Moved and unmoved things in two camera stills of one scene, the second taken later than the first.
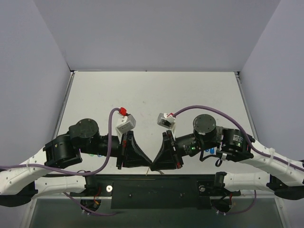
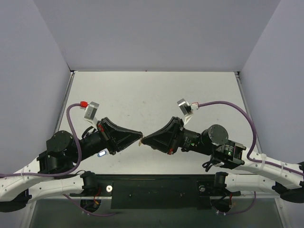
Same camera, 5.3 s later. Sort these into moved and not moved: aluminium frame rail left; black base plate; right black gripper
Moved: right black gripper
Not moved: black base plate; aluminium frame rail left
